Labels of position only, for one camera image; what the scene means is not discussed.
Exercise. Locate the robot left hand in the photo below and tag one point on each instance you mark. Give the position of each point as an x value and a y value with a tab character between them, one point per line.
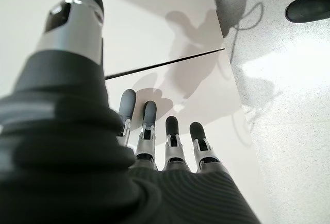
77	157

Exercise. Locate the narrow white cabinet door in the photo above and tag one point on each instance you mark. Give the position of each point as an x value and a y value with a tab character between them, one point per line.
144	23

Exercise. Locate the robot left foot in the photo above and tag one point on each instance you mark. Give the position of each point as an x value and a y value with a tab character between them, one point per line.
306	9

